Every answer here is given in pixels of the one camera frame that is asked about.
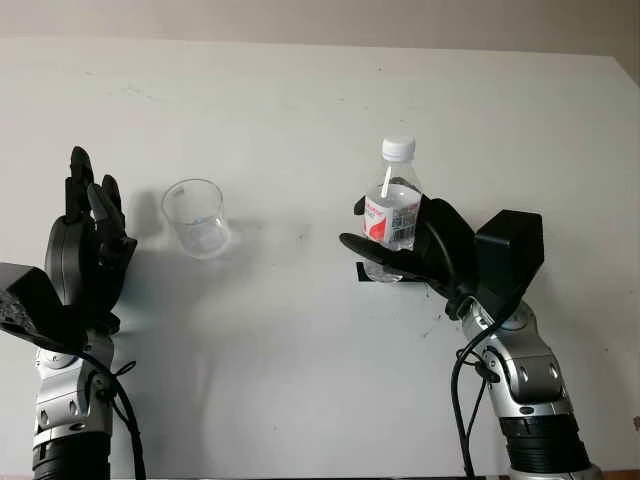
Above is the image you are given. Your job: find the clear plastic cup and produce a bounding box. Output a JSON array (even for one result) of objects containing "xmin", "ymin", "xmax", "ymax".
[{"xmin": 160, "ymin": 177, "xmax": 233, "ymax": 260}]

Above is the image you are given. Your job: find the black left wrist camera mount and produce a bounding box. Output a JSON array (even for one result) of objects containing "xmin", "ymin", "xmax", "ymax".
[{"xmin": 0, "ymin": 262, "xmax": 90, "ymax": 357}]

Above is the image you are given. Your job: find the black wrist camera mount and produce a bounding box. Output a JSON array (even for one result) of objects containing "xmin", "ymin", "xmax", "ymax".
[
  {"xmin": 0, "ymin": 262, "xmax": 90, "ymax": 357},
  {"xmin": 473, "ymin": 209, "xmax": 545, "ymax": 322}
]

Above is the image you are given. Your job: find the black tape mark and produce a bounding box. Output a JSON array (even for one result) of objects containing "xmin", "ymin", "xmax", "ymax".
[{"xmin": 355, "ymin": 260, "xmax": 432, "ymax": 287}]

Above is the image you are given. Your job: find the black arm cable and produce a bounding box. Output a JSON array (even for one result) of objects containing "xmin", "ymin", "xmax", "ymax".
[
  {"xmin": 81, "ymin": 348, "xmax": 148, "ymax": 480},
  {"xmin": 449, "ymin": 294, "xmax": 507, "ymax": 480}
]

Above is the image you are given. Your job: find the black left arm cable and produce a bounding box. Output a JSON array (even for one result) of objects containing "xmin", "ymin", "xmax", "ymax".
[{"xmin": 81, "ymin": 348, "xmax": 148, "ymax": 480}]

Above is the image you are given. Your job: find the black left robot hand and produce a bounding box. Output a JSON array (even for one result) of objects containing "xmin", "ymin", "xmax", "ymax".
[{"xmin": 44, "ymin": 145, "xmax": 139, "ymax": 337}]

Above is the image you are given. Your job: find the clear water bottle white cap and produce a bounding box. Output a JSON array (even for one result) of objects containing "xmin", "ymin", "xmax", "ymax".
[{"xmin": 360, "ymin": 136, "xmax": 426, "ymax": 285}]

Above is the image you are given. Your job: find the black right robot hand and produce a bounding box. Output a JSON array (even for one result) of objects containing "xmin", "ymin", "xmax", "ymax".
[{"xmin": 339, "ymin": 194, "xmax": 480, "ymax": 322}]

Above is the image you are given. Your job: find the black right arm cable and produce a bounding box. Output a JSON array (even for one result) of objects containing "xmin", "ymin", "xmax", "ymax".
[{"xmin": 449, "ymin": 294, "xmax": 507, "ymax": 480}]

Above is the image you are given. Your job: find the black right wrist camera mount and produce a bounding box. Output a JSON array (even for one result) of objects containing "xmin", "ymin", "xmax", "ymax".
[{"xmin": 473, "ymin": 209, "xmax": 545, "ymax": 322}]

